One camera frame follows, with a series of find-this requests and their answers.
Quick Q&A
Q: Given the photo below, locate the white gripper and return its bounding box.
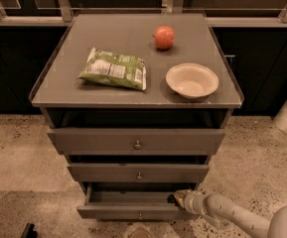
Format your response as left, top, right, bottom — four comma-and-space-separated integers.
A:
174, 189, 210, 216

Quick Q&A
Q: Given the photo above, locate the grey bottom drawer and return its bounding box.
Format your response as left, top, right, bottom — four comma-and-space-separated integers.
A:
77, 182, 197, 221

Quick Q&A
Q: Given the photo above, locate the grey drawer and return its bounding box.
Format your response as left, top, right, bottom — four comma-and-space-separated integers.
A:
48, 128, 225, 156
68, 163, 209, 182
77, 182, 197, 221

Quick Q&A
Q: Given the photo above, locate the grey drawer cabinet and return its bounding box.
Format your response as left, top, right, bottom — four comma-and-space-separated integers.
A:
29, 13, 244, 196

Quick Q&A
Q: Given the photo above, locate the grey middle drawer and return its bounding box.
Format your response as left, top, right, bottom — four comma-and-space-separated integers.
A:
68, 163, 209, 182

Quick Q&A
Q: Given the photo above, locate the grey top drawer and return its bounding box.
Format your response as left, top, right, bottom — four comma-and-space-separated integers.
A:
48, 128, 225, 156

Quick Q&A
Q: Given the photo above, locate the white paper bowl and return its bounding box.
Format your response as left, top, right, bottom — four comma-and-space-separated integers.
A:
166, 63, 219, 99

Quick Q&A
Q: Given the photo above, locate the green snack bag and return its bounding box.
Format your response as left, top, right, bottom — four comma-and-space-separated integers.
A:
78, 48, 147, 91

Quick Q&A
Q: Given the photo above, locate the black object on floor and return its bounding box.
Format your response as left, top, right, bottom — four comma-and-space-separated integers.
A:
21, 223, 38, 238

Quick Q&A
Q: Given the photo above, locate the red apple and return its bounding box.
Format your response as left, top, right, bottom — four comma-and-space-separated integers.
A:
154, 26, 175, 51

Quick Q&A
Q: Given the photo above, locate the metal railing frame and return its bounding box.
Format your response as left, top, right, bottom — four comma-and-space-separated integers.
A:
0, 0, 287, 28

